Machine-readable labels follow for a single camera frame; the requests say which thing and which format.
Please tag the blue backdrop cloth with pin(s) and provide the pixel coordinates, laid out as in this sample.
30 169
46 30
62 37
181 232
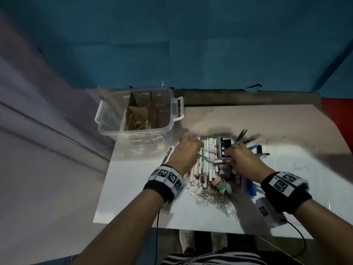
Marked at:
193 38

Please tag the white shoe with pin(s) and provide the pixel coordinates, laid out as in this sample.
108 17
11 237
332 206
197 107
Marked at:
219 241
187 241

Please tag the pile of silver paper clips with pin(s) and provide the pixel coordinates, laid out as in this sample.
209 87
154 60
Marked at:
212 200

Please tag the black stapler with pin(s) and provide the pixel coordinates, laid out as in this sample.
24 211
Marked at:
227 143

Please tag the pink tape roll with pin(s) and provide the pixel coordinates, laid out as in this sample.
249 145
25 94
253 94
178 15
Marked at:
217 179

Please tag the striped shirt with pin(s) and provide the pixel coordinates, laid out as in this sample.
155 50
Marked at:
215 259

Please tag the person's left forearm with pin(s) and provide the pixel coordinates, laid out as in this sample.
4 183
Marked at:
124 231

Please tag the brown cardboard divider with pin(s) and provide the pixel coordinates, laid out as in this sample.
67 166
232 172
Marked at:
138 115

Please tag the black wristband with marker tags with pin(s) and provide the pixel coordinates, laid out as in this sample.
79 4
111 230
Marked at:
286 195
165 176

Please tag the person's right hand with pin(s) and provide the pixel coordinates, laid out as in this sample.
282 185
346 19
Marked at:
245 162

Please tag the person's left hand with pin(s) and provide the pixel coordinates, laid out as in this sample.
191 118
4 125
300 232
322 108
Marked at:
184 154

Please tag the row of white marker pens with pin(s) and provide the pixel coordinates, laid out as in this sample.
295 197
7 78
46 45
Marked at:
211 146

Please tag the black capped marker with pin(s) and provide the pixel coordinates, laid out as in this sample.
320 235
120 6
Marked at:
259 150

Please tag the person's right forearm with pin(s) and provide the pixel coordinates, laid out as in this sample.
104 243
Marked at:
331 234

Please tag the grey utility knife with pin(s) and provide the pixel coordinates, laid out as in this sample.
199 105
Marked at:
219 146

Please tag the grey slim pen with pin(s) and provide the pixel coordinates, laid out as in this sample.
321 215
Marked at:
168 155

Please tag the green tape roll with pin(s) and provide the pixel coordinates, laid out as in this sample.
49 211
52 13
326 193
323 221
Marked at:
226 188

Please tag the clear plastic storage box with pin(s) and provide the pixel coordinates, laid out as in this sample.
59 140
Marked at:
110 121

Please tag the red object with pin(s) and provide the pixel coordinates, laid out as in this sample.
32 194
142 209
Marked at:
339 121

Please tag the pile of assorted pens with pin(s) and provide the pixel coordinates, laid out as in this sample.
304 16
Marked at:
197 179

